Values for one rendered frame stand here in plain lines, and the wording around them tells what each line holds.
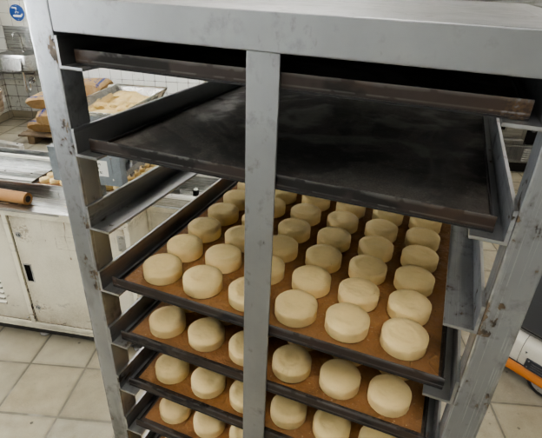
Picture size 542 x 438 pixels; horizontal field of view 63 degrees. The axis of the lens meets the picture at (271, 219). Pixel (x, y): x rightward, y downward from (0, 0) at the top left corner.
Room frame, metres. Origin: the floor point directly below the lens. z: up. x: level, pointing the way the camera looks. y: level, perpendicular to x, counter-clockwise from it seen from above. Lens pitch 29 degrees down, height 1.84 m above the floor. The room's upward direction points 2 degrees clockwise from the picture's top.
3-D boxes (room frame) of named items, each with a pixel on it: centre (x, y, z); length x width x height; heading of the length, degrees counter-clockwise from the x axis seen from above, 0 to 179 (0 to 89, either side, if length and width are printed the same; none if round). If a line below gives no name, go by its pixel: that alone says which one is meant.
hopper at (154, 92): (2.12, 0.76, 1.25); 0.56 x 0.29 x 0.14; 171
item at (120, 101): (2.12, 0.76, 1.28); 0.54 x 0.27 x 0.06; 171
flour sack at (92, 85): (5.43, 2.40, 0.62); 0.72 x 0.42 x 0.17; 93
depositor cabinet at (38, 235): (2.19, 1.23, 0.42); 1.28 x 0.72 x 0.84; 81
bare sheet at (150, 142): (0.66, -0.10, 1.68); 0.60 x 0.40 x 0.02; 159
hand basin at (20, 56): (5.88, 3.23, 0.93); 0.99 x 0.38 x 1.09; 87
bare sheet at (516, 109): (0.66, -0.10, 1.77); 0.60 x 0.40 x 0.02; 159
